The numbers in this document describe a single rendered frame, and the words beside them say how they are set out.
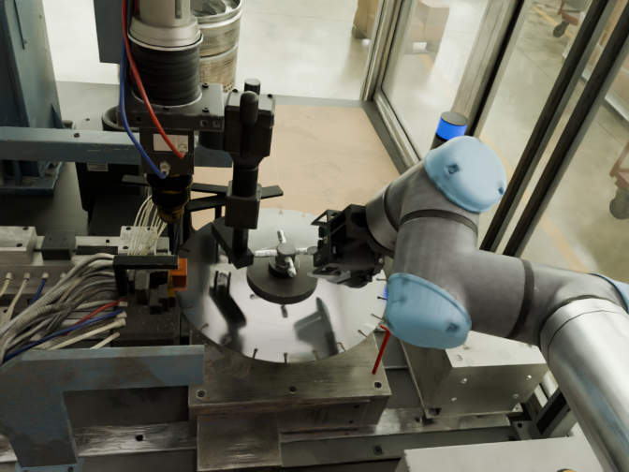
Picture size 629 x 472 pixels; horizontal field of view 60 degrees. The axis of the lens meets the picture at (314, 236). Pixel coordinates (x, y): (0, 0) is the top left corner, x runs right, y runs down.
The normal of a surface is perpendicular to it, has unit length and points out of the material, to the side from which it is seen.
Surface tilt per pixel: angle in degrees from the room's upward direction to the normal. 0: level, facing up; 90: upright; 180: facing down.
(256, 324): 0
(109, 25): 90
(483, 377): 90
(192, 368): 90
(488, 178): 32
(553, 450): 0
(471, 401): 90
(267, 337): 0
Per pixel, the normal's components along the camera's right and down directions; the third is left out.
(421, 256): -0.43, -0.49
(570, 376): -0.96, -0.29
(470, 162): 0.41, -0.33
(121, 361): 0.15, 0.65
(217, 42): 0.72, 0.52
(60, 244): 0.14, -0.76
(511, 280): 0.07, -0.43
